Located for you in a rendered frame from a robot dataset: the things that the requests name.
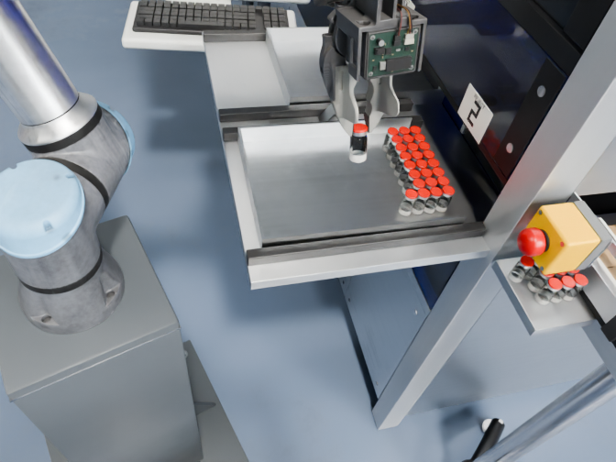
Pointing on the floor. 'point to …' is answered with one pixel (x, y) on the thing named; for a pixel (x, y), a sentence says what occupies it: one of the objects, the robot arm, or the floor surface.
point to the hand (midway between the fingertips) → (357, 120)
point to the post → (515, 215)
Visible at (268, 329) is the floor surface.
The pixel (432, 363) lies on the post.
